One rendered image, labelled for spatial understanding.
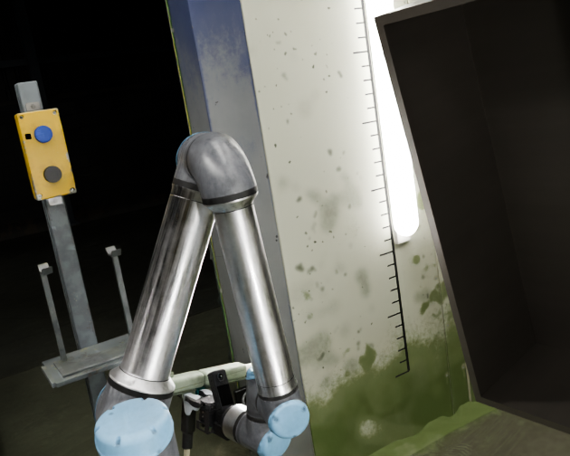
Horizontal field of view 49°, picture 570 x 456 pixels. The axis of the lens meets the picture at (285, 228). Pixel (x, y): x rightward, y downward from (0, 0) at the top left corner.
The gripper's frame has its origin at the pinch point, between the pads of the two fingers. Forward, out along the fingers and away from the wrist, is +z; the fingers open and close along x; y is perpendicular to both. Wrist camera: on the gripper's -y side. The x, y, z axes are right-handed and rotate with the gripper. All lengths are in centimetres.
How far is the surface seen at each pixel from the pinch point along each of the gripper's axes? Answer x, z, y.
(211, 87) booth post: 18, 21, -87
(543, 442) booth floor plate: 134, -47, 34
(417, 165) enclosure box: 42, -41, -67
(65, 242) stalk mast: -14, 49, -36
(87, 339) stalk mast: -6.7, 46.9, -4.1
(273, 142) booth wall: 41, 15, -72
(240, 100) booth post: 28, 19, -84
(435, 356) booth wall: 121, -6, 9
